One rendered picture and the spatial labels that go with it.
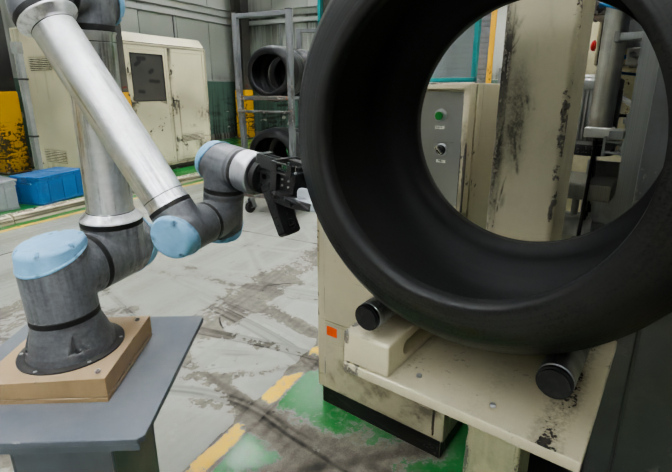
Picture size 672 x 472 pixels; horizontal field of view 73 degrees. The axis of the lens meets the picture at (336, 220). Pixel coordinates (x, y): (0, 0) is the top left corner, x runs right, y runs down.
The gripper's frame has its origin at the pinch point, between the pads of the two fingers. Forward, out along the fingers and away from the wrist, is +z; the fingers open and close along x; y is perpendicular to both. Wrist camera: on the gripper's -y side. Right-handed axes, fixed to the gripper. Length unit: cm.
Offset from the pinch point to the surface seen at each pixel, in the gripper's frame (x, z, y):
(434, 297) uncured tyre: -12.8, 26.8, -1.5
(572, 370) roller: -8.2, 44.5, -6.1
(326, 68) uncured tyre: -12.8, 4.9, 25.6
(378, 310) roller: -9.0, 16.8, -9.7
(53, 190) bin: 143, -491, -153
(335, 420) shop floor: 54, -27, -108
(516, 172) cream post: 26.9, 23.4, 9.2
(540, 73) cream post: 26.9, 23.3, 27.9
